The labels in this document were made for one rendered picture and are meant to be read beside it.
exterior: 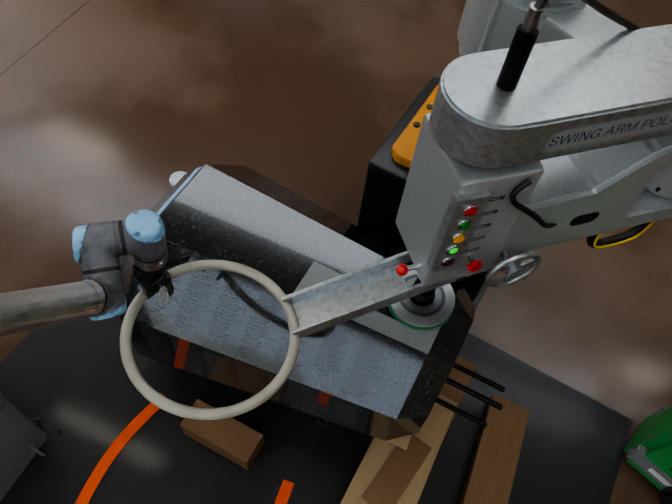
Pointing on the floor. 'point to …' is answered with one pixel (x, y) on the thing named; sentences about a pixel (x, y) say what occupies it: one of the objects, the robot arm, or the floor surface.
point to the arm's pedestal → (16, 443)
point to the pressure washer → (654, 451)
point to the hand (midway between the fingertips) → (163, 291)
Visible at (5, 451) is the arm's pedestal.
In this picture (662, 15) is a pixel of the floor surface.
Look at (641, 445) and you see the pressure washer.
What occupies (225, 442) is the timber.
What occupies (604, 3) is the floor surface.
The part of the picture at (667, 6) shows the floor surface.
